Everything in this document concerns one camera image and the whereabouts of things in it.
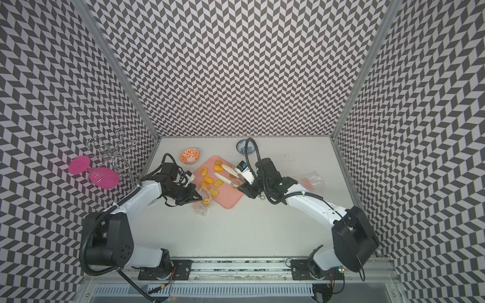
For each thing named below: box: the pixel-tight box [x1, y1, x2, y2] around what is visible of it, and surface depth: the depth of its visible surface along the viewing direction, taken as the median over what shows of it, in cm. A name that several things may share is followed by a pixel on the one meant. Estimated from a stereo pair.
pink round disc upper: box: [68, 155, 91, 175], surface depth 68 cm
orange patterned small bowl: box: [179, 147, 201, 165], surface depth 108 cm
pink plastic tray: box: [193, 155, 245, 209], surface depth 99 cm
